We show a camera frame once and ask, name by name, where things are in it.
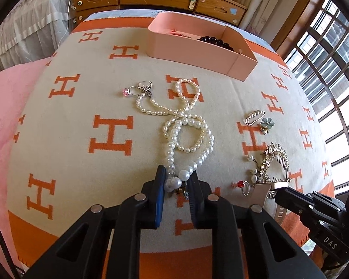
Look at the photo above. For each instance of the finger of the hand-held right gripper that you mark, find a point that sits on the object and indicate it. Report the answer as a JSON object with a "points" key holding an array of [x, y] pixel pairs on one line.
{"points": [[296, 205]]}

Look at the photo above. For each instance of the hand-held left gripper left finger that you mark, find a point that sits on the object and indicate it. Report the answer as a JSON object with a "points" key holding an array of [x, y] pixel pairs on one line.
{"points": [[160, 197]]}

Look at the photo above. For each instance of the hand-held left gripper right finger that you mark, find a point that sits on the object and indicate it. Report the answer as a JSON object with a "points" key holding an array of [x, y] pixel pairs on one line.
{"points": [[192, 200]]}

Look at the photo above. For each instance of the pearl drop earring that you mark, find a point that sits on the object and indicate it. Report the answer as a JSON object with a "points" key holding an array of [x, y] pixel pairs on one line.
{"points": [[254, 178], [250, 158]]}

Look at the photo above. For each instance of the gold rhinestone hair comb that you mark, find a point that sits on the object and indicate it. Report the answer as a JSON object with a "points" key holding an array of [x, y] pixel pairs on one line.
{"points": [[274, 151]]}

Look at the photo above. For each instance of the blue flower brooch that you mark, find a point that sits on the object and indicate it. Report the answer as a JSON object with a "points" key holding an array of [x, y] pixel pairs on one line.
{"points": [[268, 123]]}

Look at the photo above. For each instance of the silver pin brooch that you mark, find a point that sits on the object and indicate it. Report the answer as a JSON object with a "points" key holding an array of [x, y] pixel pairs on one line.
{"points": [[256, 113]]}

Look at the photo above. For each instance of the pink jewelry box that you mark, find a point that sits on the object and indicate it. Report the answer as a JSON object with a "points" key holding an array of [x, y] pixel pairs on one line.
{"points": [[177, 46]]}

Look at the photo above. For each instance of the window with metal grille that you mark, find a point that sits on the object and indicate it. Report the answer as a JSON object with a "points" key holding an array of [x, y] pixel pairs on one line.
{"points": [[331, 49]]}

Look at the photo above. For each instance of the orange patterned blanket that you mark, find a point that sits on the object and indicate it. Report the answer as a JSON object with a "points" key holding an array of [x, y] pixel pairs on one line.
{"points": [[90, 72]]}

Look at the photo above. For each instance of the pink blanket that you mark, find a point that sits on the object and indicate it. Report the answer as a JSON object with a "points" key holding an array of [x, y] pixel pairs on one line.
{"points": [[5, 116]]}

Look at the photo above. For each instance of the green white drawer lock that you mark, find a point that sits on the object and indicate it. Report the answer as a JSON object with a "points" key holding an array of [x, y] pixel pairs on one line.
{"points": [[192, 3]]}

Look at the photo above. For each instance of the beige curtain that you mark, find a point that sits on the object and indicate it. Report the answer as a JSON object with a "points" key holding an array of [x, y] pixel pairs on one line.
{"points": [[264, 5]]}

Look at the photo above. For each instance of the white lace bed cover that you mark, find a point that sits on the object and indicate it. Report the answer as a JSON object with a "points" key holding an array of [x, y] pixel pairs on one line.
{"points": [[26, 20]]}

